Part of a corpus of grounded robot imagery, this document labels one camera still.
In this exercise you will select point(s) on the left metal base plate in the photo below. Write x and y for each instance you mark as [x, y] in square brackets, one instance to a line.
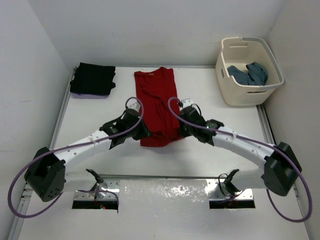
[105, 191]

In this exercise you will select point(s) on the beige laundry basket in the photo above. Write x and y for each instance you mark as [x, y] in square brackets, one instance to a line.
[240, 51]

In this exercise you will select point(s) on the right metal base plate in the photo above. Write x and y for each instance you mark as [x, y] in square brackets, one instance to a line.
[217, 192]

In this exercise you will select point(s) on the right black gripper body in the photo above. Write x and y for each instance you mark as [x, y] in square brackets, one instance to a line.
[186, 130]

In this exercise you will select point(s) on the white front cover board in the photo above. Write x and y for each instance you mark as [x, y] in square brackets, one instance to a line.
[162, 210]

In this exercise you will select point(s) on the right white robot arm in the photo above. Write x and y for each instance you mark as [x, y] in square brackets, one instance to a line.
[273, 171]

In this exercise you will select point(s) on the teal shirt in basket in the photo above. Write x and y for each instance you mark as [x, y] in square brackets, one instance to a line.
[256, 74]

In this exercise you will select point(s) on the black garment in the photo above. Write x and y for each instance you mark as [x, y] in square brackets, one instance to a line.
[92, 79]

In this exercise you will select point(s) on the red garment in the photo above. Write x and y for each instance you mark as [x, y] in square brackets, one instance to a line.
[154, 89]

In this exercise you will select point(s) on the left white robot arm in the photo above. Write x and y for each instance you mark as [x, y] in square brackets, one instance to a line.
[52, 173]

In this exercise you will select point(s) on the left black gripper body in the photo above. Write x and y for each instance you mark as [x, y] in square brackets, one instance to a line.
[139, 133]

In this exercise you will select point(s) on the purple t shirt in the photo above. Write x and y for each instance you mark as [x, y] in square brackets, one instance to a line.
[88, 96]

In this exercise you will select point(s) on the metal base plate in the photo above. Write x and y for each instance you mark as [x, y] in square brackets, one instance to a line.
[217, 192]
[105, 191]

